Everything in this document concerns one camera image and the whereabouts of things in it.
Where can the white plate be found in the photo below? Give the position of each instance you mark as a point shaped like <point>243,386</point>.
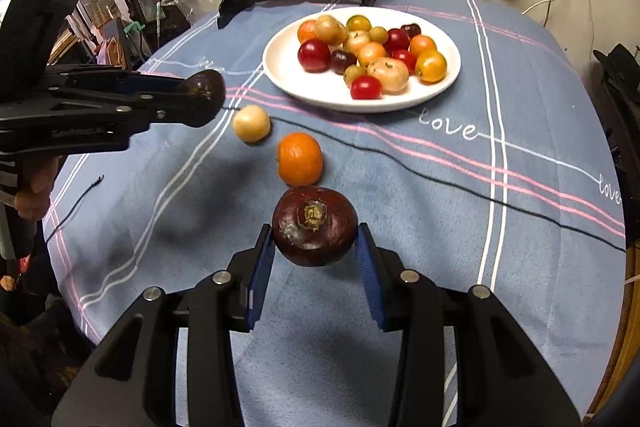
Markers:
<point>440,92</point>

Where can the yellow-green round fruit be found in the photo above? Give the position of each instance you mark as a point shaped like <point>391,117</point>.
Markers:
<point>358,23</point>

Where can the person's left hand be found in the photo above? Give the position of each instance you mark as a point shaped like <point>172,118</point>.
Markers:
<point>35,192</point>

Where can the black hat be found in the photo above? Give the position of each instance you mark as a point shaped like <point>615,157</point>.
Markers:
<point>617,59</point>

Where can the teal plastic clip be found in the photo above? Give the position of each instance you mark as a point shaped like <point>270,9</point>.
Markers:
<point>132,27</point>

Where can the black monitor stand shelf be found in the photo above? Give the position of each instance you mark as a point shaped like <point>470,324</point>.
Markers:
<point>625,117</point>

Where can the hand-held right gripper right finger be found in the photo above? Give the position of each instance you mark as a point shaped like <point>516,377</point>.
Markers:
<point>371,282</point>

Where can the small yellow fruit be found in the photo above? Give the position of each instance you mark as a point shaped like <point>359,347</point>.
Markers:
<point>378,35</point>

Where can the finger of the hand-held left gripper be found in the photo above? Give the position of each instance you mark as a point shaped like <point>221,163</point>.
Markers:
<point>150,83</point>
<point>175,109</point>

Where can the short black thread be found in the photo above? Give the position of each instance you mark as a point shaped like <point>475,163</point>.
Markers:
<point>75,204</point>

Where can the small red plum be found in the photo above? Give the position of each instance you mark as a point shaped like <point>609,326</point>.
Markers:
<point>397,39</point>

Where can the small tan fruit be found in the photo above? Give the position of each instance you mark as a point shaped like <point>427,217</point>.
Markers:
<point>355,74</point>

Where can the long thin black thread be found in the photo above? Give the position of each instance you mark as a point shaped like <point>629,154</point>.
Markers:
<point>500,205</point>

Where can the orange mandarin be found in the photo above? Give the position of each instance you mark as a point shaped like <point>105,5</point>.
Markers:
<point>300,159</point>
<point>306,32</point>
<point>422,45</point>

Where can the blue plaid tablecloth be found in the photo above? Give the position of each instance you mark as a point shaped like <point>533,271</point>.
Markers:
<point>450,232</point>

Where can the yellow-orange mandarin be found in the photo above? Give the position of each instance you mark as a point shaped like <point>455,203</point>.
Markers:
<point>431,66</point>

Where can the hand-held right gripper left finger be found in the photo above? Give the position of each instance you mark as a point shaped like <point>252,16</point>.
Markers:
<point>261,277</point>

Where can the dark purple mangosteen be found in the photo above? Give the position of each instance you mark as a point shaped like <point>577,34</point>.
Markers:
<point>315,226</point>
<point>205,89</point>

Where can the pale yellow round fruit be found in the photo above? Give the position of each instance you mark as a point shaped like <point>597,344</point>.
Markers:
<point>251,123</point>

